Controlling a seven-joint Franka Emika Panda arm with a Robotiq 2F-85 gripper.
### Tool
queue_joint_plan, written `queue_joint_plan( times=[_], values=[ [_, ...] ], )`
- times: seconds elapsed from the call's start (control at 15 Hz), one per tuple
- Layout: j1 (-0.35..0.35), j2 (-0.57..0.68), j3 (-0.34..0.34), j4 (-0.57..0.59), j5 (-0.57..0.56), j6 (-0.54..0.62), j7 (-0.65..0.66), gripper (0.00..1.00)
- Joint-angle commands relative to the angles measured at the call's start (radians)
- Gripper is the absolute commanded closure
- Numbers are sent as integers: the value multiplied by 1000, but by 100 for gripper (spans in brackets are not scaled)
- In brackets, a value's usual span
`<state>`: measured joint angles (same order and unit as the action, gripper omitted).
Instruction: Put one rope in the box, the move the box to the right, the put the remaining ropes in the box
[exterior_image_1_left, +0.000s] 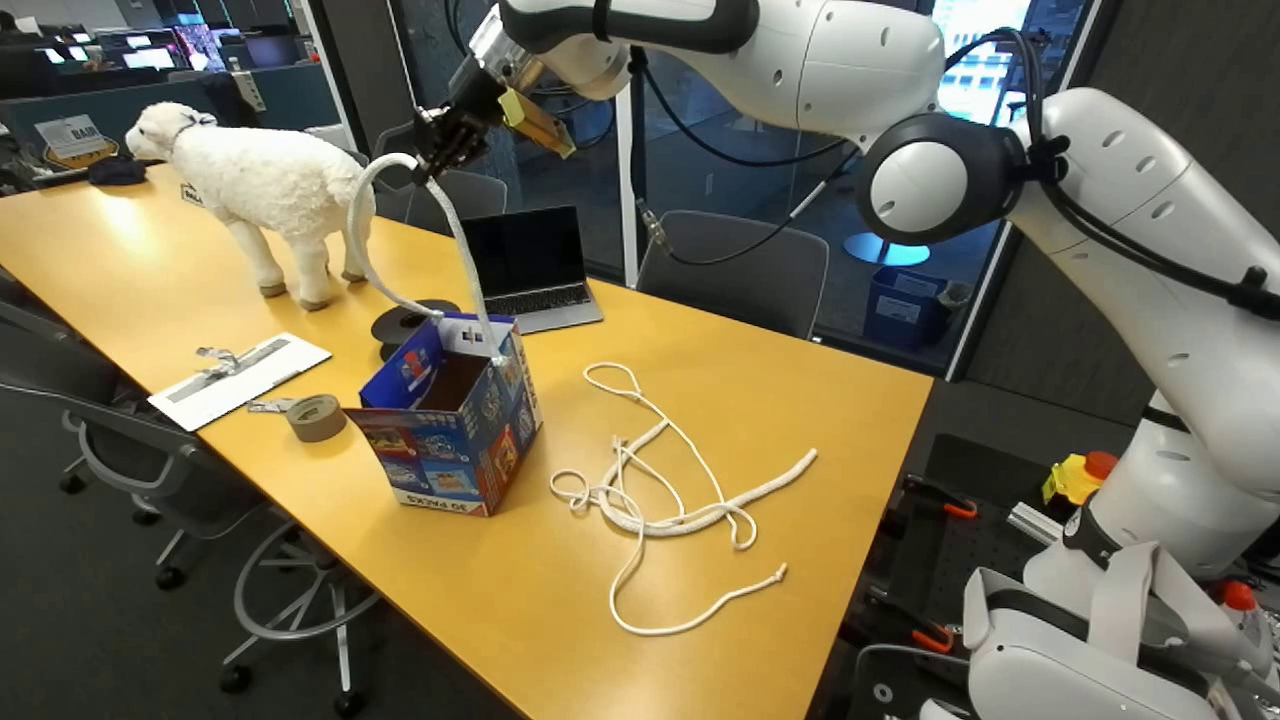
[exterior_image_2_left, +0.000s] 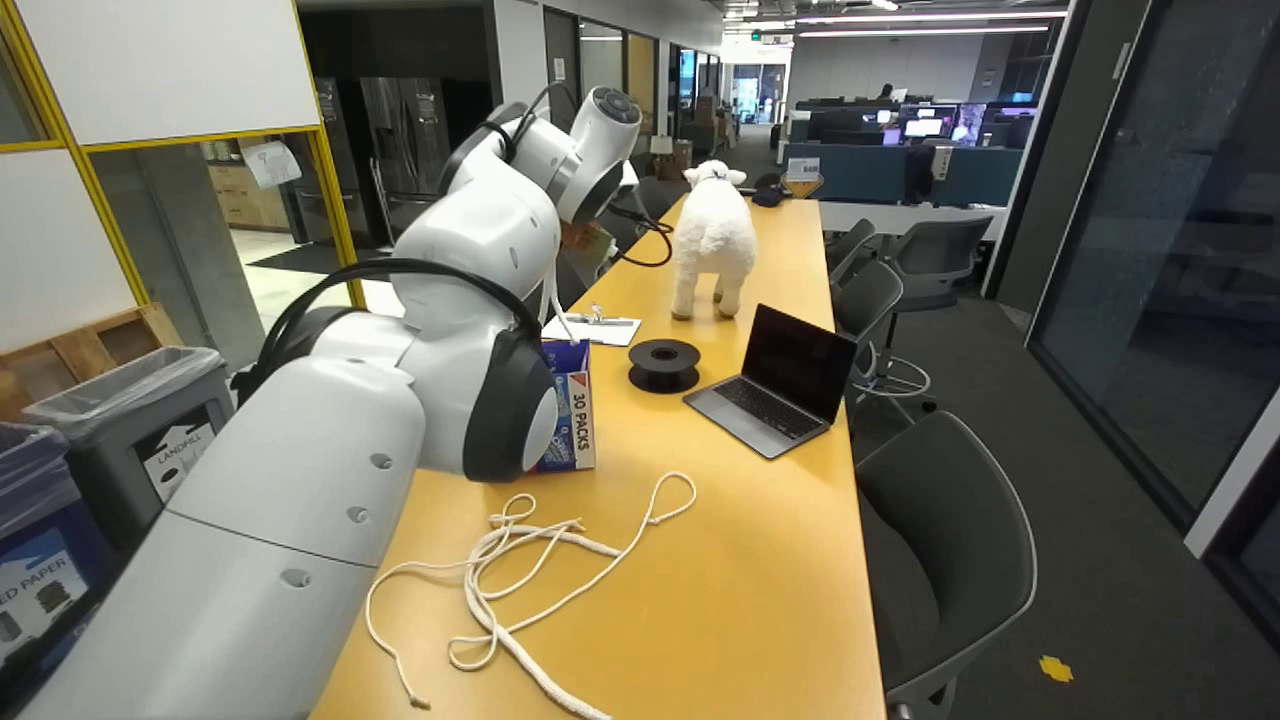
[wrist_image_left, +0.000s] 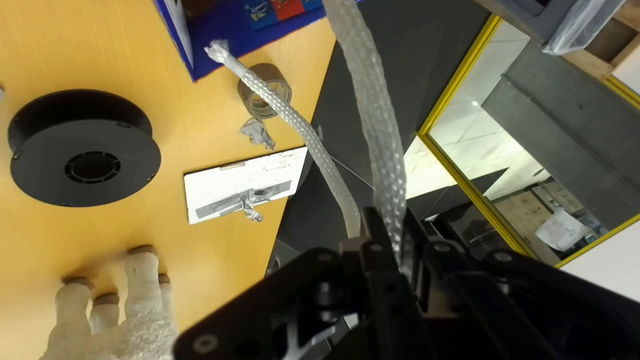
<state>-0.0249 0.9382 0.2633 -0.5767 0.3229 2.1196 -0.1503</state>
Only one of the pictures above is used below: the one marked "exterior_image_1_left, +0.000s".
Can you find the small black pouch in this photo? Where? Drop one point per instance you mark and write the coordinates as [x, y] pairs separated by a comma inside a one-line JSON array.
[[118, 171]]

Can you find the grey open laptop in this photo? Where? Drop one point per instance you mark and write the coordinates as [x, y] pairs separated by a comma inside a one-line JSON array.
[[524, 252]]

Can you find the dark blue office divider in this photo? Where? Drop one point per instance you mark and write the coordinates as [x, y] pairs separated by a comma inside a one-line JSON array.
[[173, 100]]

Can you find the white desk sign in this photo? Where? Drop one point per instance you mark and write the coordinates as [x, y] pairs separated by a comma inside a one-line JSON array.
[[74, 143]]

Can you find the yellow and red toy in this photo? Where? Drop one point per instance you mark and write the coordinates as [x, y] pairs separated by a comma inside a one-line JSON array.
[[1077, 481]]

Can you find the blue snack carton box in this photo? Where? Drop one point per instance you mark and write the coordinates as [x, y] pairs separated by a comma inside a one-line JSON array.
[[453, 453]]

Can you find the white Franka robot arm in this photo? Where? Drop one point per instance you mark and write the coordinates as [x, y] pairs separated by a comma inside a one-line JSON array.
[[827, 52]]

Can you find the small red cap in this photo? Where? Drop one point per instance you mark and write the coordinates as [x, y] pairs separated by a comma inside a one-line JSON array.
[[1239, 598]]

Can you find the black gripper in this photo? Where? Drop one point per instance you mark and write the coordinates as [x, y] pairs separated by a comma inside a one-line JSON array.
[[476, 110]]

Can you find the black equipment cart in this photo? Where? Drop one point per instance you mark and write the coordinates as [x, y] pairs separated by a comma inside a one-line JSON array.
[[986, 575]]

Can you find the blue bin behind glass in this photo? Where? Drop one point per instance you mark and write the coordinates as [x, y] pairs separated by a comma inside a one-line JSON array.
[[912, 309]]

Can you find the dark grey office chair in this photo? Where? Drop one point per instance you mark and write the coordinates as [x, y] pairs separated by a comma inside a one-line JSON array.
[[300, 587], [42, 345], [476, 203], [132, 462], [390, 160], [745, 274]]

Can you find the white VR headset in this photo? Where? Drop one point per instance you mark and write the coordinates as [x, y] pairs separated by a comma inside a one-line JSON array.
[[1067, 655]]

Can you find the round pedestal table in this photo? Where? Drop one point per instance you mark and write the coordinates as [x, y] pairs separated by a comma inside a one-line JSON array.
[[886, 251]]

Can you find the white toy sheep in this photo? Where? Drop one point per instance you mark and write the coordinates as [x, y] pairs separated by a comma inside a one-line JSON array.
[[265, 187]]

